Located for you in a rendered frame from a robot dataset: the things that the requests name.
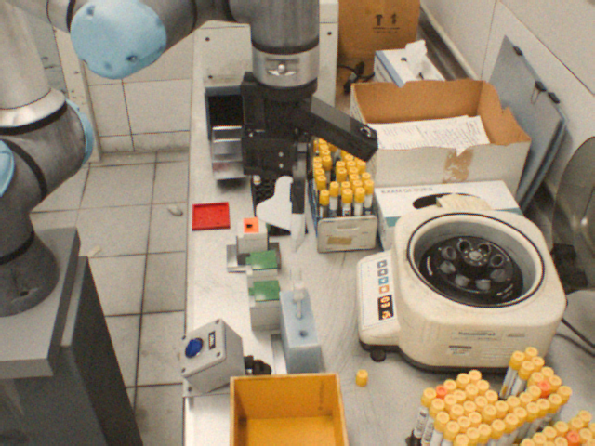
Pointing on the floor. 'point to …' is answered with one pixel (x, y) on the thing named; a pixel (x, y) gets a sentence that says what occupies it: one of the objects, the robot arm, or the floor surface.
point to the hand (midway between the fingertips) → (305, 216)
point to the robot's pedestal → (72, 385)
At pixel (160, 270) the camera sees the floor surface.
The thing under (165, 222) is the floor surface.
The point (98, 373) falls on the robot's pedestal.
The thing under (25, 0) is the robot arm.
